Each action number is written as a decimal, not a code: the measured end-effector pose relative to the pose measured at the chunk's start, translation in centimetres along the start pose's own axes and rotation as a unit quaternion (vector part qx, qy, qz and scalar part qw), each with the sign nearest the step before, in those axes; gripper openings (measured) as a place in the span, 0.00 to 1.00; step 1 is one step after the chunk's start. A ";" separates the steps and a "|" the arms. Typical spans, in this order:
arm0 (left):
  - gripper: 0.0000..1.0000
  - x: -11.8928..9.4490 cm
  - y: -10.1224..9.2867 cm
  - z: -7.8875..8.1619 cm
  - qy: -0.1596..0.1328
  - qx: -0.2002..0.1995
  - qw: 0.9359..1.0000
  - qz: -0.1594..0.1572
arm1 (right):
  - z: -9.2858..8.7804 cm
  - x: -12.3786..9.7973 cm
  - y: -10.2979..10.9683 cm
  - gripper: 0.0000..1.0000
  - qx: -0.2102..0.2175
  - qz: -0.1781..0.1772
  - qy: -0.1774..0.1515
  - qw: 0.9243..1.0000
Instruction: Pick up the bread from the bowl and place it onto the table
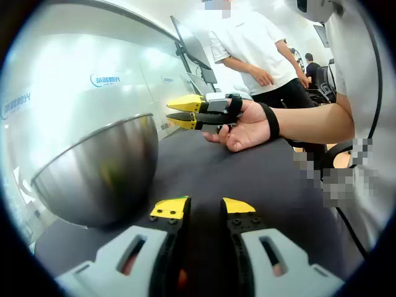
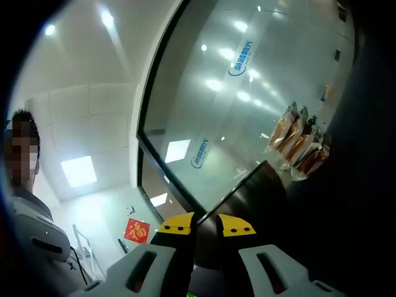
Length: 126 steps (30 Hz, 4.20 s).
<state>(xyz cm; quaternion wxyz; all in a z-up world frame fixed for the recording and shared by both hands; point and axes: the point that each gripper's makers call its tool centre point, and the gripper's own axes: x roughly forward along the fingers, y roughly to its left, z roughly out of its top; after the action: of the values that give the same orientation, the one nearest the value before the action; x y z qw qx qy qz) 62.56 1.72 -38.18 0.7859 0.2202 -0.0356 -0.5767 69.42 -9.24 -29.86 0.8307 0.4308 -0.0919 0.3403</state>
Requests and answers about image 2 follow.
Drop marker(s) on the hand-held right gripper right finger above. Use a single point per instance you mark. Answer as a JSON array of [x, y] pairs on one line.
[[278, 272]]

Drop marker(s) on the square ceiling light panel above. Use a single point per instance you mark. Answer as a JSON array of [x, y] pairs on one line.
[[79, 171]]

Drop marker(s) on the person's grey shirt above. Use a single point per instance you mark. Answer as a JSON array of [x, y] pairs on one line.
[[46, 278]]

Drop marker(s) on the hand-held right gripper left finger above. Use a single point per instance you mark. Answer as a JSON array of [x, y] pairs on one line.
[[145, 269]]

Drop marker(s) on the packaged bread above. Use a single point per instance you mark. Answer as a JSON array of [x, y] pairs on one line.
[[280, 130], [304, 147], [312, 162], [292, 137]]

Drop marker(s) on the dark table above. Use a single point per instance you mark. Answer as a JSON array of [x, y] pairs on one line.
[[343, 216]]

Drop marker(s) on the red paper wall decoration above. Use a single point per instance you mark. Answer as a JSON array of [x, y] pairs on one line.
[[136, 230]]

